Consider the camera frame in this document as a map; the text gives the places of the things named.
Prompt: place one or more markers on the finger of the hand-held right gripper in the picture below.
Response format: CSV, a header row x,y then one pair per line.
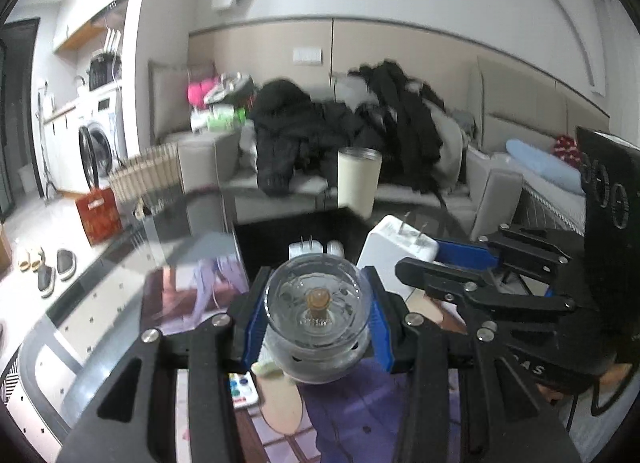
x,y
440,283
465,252

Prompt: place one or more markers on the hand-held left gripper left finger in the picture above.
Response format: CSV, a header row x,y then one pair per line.
x,y
254,325

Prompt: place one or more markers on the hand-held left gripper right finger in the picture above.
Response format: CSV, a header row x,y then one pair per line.
x,y
381,330

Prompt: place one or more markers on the large white power adapter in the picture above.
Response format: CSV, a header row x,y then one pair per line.
x,y
395,253

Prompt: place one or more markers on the clear glass jar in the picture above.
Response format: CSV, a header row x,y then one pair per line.
x,y
317,315

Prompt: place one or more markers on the watercolour paint palette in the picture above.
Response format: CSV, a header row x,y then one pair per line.
x,y
243,389

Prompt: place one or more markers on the grey quilted mattress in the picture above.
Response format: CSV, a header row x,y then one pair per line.
x,y
550,208

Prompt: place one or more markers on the small white plug charger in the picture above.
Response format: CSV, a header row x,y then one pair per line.
x,y
335,247
305,248

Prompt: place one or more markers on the light blue pillow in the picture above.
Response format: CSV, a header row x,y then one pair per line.
x,y
545,163

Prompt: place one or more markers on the red spotted cloth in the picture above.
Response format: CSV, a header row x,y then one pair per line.
x,y
566,145

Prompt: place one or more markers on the cream tumbler cup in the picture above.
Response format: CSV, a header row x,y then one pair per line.
x,y
357,183

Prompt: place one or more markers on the pile of dark clothes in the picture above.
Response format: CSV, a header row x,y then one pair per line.
x,y
400,123

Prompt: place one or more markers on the beige sofa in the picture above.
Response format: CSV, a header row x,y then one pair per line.
x,y
320,178

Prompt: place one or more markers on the beige padded headboard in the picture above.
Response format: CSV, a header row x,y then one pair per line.
x,y
535,98

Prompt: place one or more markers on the wicker basket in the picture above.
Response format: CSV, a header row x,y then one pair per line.
x,y
145,173

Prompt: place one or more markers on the red patterned box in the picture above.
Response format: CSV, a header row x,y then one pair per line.
x,y
99,215

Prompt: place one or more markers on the black puffer jacket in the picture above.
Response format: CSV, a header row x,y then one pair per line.
x,y
292,138

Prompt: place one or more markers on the dark slipper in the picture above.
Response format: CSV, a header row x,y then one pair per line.
x,y
65,263
46,282

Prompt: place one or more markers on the green and white packet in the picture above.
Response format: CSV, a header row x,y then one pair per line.
x,y
217,119

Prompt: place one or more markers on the beige slipper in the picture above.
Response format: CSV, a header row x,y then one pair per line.
x,y
36,258
24,261

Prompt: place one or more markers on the white washing machine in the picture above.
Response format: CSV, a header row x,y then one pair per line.
x,y
101,143

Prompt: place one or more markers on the pink plush item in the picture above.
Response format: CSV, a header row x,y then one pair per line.
x,y
199,94

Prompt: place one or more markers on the beige sofa cushion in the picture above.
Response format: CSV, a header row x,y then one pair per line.
x,y
172,98

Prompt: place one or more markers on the black striped rug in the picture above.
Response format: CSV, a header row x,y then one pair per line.
x,y
14,380

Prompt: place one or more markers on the white kitchen counter cabinet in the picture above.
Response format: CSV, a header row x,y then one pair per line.
x,y
60,143

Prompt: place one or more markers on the white waste bin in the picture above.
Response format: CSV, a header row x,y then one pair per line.
x,y
26,177

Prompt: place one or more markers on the black countertop appliance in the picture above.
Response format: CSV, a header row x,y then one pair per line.
x,y
104,70

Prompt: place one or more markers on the white wall switch panel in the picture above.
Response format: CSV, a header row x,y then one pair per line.
x,y
306,56

